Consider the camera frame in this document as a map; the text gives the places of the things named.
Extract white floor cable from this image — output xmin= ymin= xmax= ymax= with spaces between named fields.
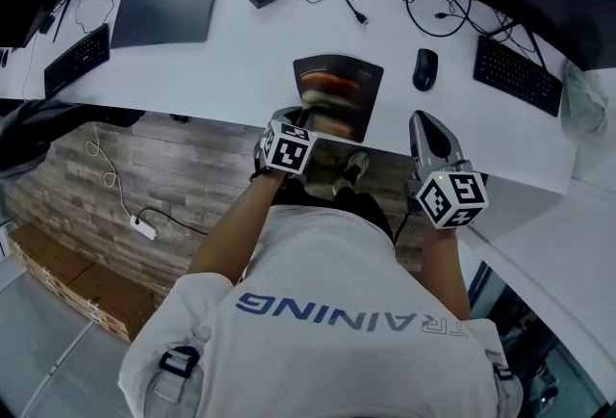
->
xmin=85 ymin=125 xmax=141 ymax=221

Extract dark burger print mouse pad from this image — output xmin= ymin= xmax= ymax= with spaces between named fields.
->
xmin=292 ymin=53 xmax=385 ymax=145

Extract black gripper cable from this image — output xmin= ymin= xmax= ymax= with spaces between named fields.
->
xmin=391 ymin=197 xmax=416 ymax=248

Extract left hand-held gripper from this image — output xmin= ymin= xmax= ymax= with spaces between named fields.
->
xmin=253 ymin=104 xmax=320 ymax=177

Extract person's right forearm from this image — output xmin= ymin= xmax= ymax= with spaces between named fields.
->
xmin=417 ymin=223 xmax=472 ymax=322

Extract person's grey shoe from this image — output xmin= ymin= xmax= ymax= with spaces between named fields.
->
xmin=331 ymin=149 xmax=372 ymax=196

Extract stack of brown cardboard boxes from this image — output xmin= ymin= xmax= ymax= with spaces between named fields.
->
xmin=6 ymin=222 xmax=156 ymax=344

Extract looped black cable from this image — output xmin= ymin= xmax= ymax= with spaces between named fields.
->
xmin=405 ymin=0 xmax=483 ymax=39

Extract closed dark grey laptop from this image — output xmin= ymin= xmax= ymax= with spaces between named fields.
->
xmin=109 ymin=0 xmax=225 ymax=51

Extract person's left forearm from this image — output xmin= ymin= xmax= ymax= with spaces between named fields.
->
xmin=184 ymin=169 xmax=291 ymax=286

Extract clear plastic bag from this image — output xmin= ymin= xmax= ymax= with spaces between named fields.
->
xmin=559 ymin=61 xmax=610 ymax=139

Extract small white floor power strip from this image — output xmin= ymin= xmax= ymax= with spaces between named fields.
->
xmin=129 ymin=214 xmax=160 ymax=242

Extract person's white printed shirt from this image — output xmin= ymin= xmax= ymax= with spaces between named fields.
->
xmin=116 ymin=203 xmax=526 ymax=418

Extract black computer mouse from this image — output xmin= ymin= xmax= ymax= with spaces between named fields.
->
xmin=411 ymin=47 xmax=440 ymax=93

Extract person's black shorts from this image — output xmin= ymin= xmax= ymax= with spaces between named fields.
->
xmin=271 ymin=178 xmax=397 ymax=246

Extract white desk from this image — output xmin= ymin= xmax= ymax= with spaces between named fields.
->
xmin=0 ymin=0 xmax=616 ymax=196

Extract black floor cable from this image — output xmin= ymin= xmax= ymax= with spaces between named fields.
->
xmin=136 ymin=205 xmax=209 ymax=235

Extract black strap buckle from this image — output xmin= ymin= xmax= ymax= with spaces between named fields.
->
xmin=158 ymin=345 xmax=199 ymax=379

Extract black keyboard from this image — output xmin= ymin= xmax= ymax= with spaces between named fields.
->
xmin=472 ymin=34 xmax=565 ymax=118
xmin=43 ymin=22 xmax=112 ymax=101

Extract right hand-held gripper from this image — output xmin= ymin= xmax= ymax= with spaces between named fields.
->
xmin=405 ymin=109 xmax=490 ymax=231

